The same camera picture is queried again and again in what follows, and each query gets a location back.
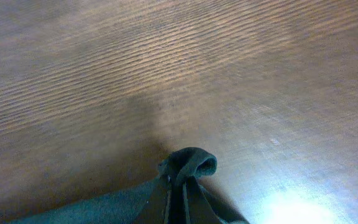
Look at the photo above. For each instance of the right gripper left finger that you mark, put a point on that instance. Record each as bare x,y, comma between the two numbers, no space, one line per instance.
157,207

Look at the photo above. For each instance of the dark green t-shirt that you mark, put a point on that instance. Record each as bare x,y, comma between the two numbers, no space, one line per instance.
125,205

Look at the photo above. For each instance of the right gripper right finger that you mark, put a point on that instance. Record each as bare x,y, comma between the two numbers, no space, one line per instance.
197,208

